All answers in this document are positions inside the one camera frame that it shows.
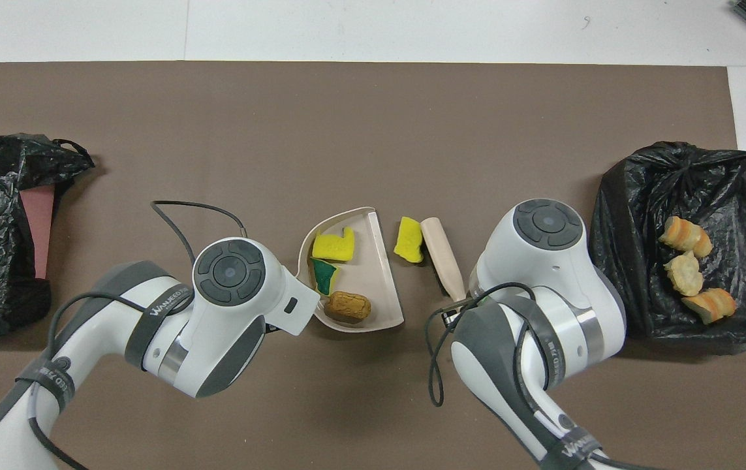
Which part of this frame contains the pale bread piece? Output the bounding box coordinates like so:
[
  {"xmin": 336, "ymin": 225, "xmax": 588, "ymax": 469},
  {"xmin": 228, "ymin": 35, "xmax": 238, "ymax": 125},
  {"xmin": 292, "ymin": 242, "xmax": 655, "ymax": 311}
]
[{"xmin": 664, "ymin": 251, "xmax": 705, "ymax": 297}]

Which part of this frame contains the yellow green sponge piece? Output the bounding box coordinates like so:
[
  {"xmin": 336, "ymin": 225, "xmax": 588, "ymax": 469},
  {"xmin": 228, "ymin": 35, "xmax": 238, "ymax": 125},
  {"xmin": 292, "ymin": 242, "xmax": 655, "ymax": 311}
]
[{"xmin": 309, "ymin": 258, "xmax": 341, "ymax": 296}]

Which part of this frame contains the striped croissant piece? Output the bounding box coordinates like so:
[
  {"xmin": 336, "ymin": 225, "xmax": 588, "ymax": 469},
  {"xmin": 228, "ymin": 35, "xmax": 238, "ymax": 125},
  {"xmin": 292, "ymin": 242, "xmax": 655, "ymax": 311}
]
[
  {"xmin": 681, "ymin": 288, "xmax": 738, "ymax": 324},
  {"xmin": 658, "ymin": 216, "xmax": 713, "ymax": 259}
]

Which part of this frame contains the pink box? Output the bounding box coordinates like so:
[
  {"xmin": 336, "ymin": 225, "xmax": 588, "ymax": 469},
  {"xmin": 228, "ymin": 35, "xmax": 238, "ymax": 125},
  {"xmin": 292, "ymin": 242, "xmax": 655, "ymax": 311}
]
[{"xmin": 22, "ymin": 185, "xmax": 57, "ymax": 280}]

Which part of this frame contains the beige hand brush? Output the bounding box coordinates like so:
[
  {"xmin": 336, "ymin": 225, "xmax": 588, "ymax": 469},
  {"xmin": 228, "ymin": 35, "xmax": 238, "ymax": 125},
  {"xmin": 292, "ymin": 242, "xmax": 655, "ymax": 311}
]
[{"xmin": 420, "ymin": 217, "xmax": 467, "ymax": 303}]

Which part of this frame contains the brown table mat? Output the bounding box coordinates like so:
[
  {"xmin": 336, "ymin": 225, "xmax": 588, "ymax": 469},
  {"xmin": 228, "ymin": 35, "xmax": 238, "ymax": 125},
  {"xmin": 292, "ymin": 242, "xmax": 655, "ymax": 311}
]
[{"xmin": 0, "ymin": 61, "xmax": 746, "ymax": 470}]

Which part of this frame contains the notched yellow sponge piece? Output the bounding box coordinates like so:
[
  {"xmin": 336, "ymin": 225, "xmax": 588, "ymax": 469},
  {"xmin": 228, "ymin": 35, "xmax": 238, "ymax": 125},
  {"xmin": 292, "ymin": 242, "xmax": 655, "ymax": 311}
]
[{"xmin": 311, "ymin": 226, "xmax": 356, "ymax": 262}]

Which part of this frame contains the beige plastic dustpan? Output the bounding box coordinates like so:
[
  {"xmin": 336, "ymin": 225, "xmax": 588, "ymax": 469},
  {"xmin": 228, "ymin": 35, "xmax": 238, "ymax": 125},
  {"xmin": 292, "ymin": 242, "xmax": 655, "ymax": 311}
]
[{"xmin": 297, "ymin": 207, "xmax": 405, "ymax": 334}]

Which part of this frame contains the large yellow sponge piece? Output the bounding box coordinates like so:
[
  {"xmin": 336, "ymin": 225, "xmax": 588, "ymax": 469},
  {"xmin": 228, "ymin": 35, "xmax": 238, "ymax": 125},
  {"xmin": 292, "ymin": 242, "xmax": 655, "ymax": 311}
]
[{"xmin": 393, "ymin": 217, "xmax": 425, "ymax": 264}]

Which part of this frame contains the brown bread roll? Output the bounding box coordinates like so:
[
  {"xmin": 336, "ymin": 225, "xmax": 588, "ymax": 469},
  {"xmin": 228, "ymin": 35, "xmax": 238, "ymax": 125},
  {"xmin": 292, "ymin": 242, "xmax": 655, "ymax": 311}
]
[{"xmin": 324, "ymin": 290, "xmax": 373, "ymax": 322}]

